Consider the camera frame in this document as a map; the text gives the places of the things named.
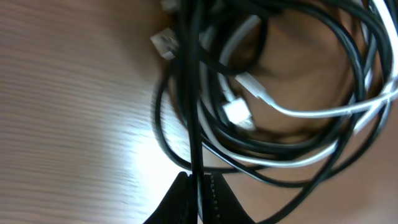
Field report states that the white USB cable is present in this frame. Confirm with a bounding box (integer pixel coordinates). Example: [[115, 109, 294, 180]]
[[150, 0, 398, 169]]

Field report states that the black USB cable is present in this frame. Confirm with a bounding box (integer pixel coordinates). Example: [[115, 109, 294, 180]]
[[150, 0, 398, 224]]

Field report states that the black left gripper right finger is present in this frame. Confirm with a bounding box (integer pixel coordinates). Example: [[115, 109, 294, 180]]
[[203, 173, 255, 224]]

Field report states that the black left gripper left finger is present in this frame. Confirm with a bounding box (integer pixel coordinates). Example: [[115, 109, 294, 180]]
[[144, 172, 197, 224]]

